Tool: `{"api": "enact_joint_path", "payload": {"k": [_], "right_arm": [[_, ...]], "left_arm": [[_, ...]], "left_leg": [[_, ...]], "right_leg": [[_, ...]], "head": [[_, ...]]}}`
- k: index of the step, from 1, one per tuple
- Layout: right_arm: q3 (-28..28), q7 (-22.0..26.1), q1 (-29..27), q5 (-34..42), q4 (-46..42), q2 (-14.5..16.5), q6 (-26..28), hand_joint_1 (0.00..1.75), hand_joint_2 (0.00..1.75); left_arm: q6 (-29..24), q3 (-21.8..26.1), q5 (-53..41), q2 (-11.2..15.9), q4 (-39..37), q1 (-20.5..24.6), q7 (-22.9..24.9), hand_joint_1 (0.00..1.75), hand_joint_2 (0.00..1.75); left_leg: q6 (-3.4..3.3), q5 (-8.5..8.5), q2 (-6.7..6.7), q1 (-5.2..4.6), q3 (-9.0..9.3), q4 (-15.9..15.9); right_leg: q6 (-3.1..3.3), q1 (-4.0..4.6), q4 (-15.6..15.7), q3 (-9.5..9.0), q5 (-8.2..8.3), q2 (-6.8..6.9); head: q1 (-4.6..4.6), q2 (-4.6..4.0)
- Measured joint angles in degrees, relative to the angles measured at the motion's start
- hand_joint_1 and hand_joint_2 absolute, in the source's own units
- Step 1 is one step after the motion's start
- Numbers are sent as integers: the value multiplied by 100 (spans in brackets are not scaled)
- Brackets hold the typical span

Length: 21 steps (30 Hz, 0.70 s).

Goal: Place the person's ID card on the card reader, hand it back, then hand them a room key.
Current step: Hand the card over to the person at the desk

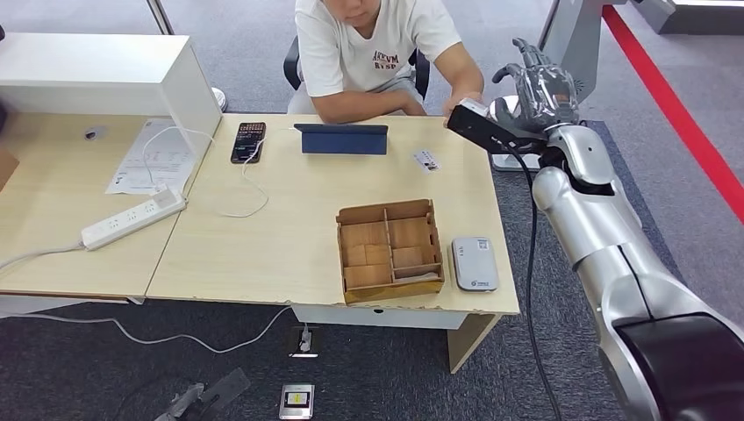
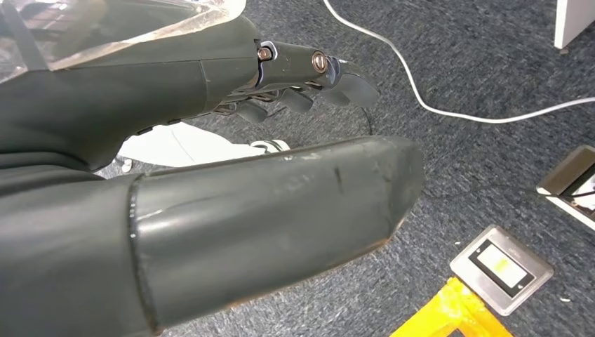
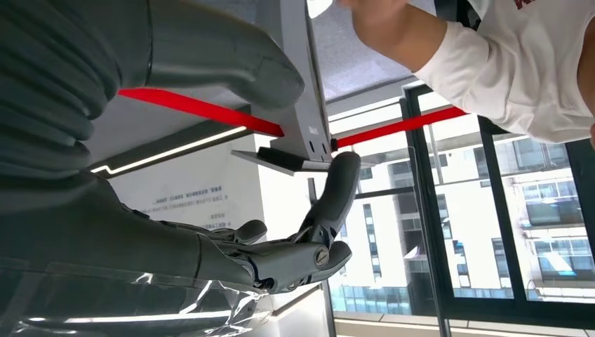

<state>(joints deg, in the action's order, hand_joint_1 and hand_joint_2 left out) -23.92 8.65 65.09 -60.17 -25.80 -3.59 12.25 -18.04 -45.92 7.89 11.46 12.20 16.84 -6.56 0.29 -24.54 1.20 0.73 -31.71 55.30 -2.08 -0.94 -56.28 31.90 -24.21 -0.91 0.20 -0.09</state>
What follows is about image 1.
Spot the silver floor socket plate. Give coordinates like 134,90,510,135
278,383,316,421

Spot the white charging cable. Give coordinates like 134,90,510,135
140,125,218,194
184,138,271,220

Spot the white desk front panel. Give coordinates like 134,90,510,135
0,294,145,319
290,304,502,332

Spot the wooden desk leg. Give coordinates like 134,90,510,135
447,313,503,375

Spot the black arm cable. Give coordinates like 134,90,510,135
504,145,564,421

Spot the white floor cable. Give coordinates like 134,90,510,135
0,306,292,355

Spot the black floor socket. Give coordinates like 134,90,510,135
287,326,320,360

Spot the metal pole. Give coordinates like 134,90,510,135
145,0,175,36

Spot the grey platform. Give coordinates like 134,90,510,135
630,0,744,36

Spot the person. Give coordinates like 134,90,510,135
287,0,486,127

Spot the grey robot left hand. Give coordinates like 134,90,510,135
154,367,252,421

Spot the white cabinet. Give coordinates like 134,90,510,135
0,32,224,171

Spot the wooden compartment box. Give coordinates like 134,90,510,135
335,199,447,306

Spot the brown cardboard piece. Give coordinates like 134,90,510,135
0,149,20,193

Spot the printed paper sheet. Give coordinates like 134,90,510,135
105,118,200,197

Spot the white power strip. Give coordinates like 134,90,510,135
80,187,189,252

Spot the white power strip cable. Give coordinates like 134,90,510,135
0,245,87,275

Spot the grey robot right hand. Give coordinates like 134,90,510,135
490,37,583,135

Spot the red floor tape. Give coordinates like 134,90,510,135
601,5,744,225

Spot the person's left hand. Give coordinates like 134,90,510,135
442,90,485,127

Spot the black smartphone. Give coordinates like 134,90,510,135
230,122,268,166

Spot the white ID card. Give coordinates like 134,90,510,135
412,149,441,175

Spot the black office chair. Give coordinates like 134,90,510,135
283,34,432,101

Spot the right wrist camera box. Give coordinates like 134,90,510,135
446,98,548,156

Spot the grey card reader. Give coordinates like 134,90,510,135
451,236,500,294

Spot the tablet in blue cover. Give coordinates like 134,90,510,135
293,123,390,157

